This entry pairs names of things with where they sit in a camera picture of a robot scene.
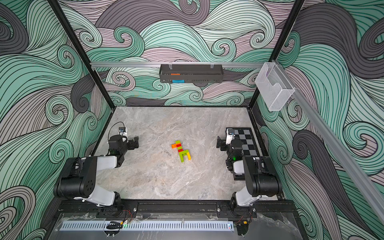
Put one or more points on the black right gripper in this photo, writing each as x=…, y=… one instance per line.
x=222, y=144

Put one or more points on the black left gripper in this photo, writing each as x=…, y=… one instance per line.
x=130, y=143

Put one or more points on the long green lego brick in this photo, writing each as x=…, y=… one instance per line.
x=183, y=154

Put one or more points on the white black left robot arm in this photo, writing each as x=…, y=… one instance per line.
x=77, y=179

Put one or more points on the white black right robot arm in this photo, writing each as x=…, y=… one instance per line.
x=260, y=179

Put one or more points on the black white chessboard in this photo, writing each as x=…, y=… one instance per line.
x=249, y=141

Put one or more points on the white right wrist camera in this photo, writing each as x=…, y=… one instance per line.
x=230, y=135

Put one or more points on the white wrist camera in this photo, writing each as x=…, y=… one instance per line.
x=123, y=131
x=230, y=135

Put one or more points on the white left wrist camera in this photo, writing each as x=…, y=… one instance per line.
x=123, y=131

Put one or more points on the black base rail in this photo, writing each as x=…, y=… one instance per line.
x=222, y=209

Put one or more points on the clear plastic wall box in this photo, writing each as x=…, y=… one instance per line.
x=274, y=86

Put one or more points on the black wall tray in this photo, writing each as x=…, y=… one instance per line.
x=191, y=73

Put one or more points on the white slotted cable duct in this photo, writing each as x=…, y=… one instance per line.
x=221, y=226

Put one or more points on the aluminium rail back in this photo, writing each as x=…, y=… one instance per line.
x=137, y=64

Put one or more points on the black left corner post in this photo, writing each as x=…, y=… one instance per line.
x=80, y=50

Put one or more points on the black corner post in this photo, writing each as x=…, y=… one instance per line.
x=80, y=50
x=290, y=21

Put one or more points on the black right corner post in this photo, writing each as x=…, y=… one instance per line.
x=290, y=21

